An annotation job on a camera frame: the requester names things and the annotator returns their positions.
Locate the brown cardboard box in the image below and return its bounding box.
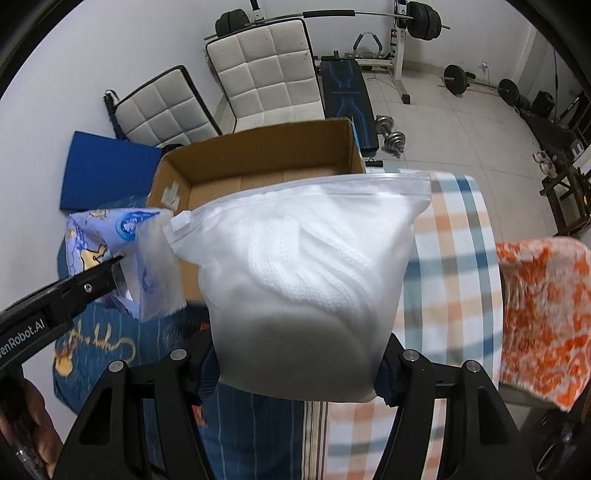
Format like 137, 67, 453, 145
146, 117, 369, 301

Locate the white quilted chair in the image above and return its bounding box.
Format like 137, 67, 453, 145
103, 65, 222, 148
205, 18, 325, 132

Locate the blue striped bed sheet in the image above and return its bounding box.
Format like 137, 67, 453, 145
52, 195, 325, 480

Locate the blue foam mat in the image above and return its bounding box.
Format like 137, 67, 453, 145
60, 131, 161, 211

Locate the barbell on rack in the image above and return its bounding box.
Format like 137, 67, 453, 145
204, 1, 450, 41

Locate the left white quilted chair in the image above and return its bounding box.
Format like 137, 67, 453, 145
103, 65, 222, 148

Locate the orange white floral cushion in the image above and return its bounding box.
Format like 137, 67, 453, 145
496, 237, 590, 411

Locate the dark wooden chair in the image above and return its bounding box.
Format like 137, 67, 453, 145
540, 158, 590, 237

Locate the black barbell on floor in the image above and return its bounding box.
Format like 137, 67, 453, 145
441, 64, 531, 110

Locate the white towel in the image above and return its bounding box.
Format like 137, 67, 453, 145
164, 172, 432, 403

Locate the person's left hand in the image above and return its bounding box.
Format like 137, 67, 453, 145
1, 377, 63, 479

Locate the right white quilted chair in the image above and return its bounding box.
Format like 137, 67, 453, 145
205, 18, 325, 132

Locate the white barbell rack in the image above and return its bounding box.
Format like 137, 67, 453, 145
356, 0, 411, 105

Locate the blue cartoon tissue pack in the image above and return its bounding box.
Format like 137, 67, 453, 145
65, 207, 188, 323

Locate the blue black weight bench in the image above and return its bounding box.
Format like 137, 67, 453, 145
320, 57, 379, 158

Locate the white sneakers pair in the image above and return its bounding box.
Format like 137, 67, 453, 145
533, 151, 558, 178

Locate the chrome dumbbell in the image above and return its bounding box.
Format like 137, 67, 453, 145
375, 115, 406, 156

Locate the plaid checkered bed sheet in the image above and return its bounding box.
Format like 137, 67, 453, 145
301, 171, 503, 479

